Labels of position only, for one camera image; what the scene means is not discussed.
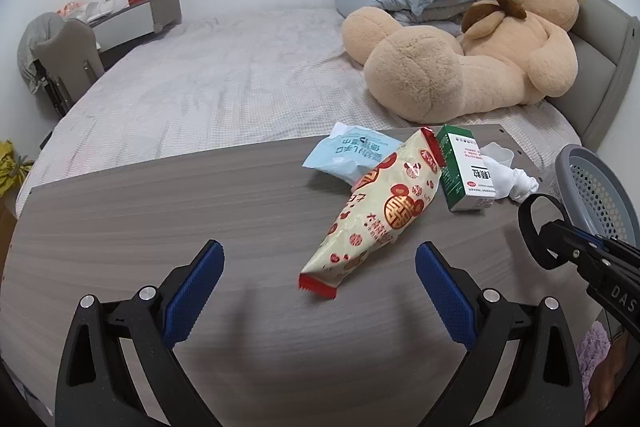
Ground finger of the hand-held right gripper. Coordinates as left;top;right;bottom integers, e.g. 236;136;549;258
517;194;616;270

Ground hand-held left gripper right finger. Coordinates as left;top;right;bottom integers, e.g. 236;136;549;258
415;242;586;427

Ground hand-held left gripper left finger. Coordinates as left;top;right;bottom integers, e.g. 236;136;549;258
54;239;226;427

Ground grey perforated plastic basket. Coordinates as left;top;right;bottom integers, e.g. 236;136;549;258
555;144;640;253

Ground white sock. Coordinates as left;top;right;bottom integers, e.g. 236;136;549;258
487;157;541;202

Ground clear plastic cup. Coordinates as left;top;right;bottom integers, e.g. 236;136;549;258
479;141;516;168

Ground cream and red snack bag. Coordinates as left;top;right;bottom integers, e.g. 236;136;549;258
298;127;447;299

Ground green and white medicine box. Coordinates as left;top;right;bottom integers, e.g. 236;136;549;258
436;125;497;212

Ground light blue wipes packet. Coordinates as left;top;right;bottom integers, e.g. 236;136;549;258
301;122;405;185

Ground person's right hand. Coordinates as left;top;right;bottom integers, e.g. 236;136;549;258
586;336;640;414

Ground purple fuzzy slipper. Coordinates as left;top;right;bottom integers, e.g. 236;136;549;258
575;324;610;374

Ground large beige teddy bear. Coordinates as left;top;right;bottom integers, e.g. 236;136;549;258
341;0;592;124

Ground grey upholstered bed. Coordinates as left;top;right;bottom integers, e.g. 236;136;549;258
15;0;640;218

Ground yellow cloth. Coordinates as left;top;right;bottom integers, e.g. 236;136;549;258
0;139;36;198

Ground grey chair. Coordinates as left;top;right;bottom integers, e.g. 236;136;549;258
32;19;106;105

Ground grey and white desk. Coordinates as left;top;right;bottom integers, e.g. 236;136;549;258
87;0;183;52

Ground grey clothes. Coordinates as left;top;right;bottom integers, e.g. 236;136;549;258
17;13;66;95

